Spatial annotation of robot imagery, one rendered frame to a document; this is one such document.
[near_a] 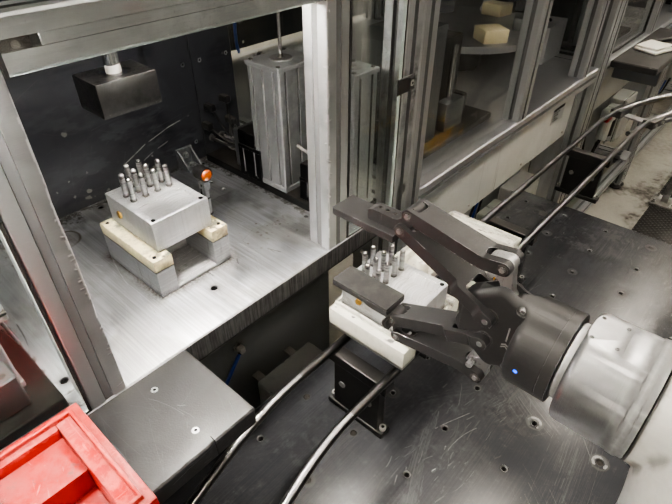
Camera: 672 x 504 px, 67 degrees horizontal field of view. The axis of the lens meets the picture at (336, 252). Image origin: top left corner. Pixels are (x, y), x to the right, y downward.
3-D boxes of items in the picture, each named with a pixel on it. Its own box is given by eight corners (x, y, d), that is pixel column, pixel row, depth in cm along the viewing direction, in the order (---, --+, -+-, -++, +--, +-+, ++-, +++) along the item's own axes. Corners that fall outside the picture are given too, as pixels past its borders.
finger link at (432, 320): (506, 311, 43) (509, 325, 44) (403, 298, 52) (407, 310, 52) (483, 336, 41) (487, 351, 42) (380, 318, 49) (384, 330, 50)
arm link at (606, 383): (694, 321, 36) (607, 284, 39) (656, 404, 30) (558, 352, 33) (646, 401, 41) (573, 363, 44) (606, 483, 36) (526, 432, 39)
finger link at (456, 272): (484, 332, 41) (494, 324, 40) (386, 234, 43) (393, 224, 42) (507, 306, 43) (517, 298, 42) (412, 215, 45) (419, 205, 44)
